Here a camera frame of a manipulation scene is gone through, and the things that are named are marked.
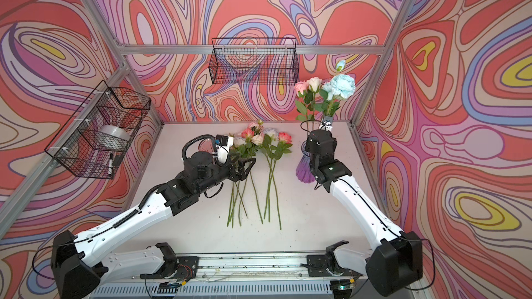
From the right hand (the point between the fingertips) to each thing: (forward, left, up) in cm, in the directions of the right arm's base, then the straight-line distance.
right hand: (322, 137), depth 79 cm
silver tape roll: (0, +76, +7) cm, 76 cm away
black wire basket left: (-3, +82, +5) cm, 82 cm away
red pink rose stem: (+16, +13, -25) cm, 32 cm away
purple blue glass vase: (-4, +5, -19) cm, 20 cm away
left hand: (-10, +27, +3) cm, 29 cm away
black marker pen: (-10, +77, 0) cm, 78 cm away
